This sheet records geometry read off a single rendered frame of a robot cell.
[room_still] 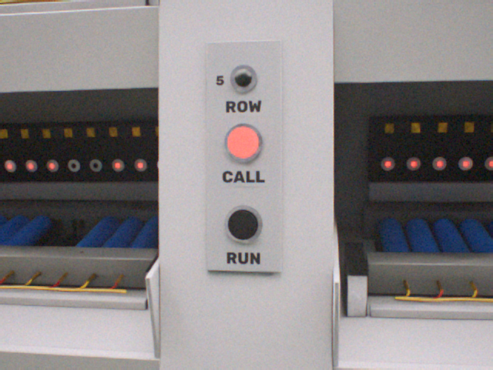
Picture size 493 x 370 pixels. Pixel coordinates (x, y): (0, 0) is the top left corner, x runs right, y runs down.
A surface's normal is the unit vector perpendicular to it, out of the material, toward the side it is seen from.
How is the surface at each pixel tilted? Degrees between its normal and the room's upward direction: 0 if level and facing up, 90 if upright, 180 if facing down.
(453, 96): 90
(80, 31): 108
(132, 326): 18
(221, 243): 90
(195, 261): 90
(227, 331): 90
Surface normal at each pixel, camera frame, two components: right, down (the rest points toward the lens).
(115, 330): -0.04, -0.95
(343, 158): -0.14, 0.01
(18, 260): -0.13, 0.31
